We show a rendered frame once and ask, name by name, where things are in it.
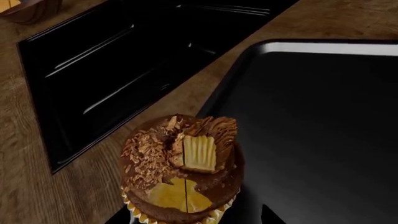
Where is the chocolate frosted cupcake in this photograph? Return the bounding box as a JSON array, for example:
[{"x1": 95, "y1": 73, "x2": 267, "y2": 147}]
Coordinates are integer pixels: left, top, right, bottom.
[{"x1": 119, "y1": 113, "x2": 246, "y2": 224}]

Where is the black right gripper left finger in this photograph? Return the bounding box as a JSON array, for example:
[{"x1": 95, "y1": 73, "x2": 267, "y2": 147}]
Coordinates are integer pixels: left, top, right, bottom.
[{"x1": 104, "y1": 203, "x2": 135, "y2": 224}]

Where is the black baking tray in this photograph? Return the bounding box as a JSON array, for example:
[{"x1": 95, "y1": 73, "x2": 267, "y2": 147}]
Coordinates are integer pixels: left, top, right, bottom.
[{"x1": 195, "y1": 38, "x2": 398, "y2": 224}]

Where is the brown wooden bowl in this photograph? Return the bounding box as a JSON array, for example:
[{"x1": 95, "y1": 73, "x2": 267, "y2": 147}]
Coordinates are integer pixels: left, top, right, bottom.
[{"x1": 0, "y1": 0, "x2": 65, "y2": 24}]

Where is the black kitchen sink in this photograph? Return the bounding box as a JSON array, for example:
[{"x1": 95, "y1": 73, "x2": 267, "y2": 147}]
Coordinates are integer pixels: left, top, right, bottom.
[{"x1": 17, "y1": 0, "x2": 301, "y2": 175}]

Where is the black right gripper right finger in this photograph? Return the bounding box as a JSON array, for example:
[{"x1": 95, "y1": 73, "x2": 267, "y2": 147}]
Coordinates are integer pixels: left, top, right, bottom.
[{"x1": 262, "y1": 203, "x2": 289, "y2": 224}]

